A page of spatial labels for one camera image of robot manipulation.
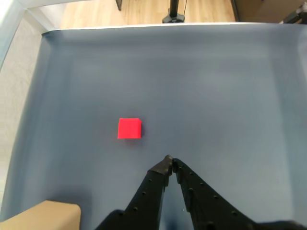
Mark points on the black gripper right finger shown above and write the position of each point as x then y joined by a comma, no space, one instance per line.
206,206

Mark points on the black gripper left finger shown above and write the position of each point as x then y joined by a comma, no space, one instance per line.
146,196

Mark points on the red cube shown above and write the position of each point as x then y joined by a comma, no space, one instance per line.
128,129

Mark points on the beige box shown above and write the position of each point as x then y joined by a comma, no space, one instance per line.
48,215

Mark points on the black stand base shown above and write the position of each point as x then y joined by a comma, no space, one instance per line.
173,12

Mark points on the dark furniture leg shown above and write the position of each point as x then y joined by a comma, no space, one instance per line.
118,4

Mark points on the black device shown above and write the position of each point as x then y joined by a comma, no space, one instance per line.
293,15

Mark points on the silver metal table rim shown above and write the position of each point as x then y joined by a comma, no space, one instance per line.
12,14

